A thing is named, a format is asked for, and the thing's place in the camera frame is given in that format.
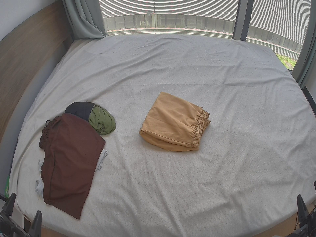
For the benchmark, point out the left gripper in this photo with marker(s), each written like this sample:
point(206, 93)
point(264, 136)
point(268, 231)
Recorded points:
point(12, 227)

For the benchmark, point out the grey-green curtain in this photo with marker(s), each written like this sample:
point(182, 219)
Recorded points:
point(307, 46)
point(81, 13)

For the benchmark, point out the black garment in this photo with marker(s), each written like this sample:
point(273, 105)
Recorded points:
point(77, 109)

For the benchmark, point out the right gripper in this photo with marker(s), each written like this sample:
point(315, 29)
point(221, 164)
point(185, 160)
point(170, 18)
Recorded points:
point(308, 228)

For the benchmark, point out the tan shorts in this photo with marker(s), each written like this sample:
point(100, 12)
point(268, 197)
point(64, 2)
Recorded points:
point(172, 122)

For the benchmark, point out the brown shorts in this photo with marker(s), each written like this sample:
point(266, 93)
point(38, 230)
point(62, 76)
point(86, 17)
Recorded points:
point(69, 162)

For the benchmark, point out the green garment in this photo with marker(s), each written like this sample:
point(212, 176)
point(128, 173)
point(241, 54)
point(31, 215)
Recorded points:
point(102, 120)

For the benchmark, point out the window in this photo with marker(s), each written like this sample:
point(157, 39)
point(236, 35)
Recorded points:
point(172, 6)

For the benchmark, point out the bed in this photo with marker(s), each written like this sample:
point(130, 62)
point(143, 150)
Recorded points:
point(185, 83)

